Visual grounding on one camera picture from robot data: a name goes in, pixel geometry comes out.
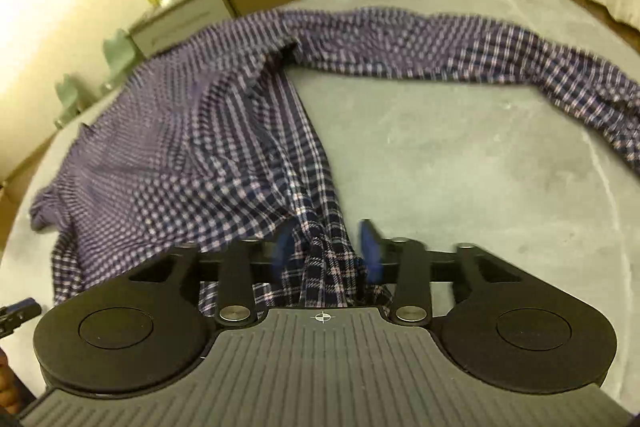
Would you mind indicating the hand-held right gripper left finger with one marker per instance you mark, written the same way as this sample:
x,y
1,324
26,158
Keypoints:
x,y
284,252

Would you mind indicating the pale green chair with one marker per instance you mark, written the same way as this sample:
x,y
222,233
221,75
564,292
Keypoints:
x,y
72,99
120,54

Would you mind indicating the person's left hand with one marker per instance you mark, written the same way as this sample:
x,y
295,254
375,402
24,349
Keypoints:
x,y
7,382

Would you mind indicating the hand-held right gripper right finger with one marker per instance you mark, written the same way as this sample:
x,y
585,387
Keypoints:
x,y
371,247

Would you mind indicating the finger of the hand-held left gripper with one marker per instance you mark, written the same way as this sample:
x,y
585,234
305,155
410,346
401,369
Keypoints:
x,y
22,309

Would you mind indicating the blue plaid shirt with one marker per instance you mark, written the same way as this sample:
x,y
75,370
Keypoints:
x,y
200,147

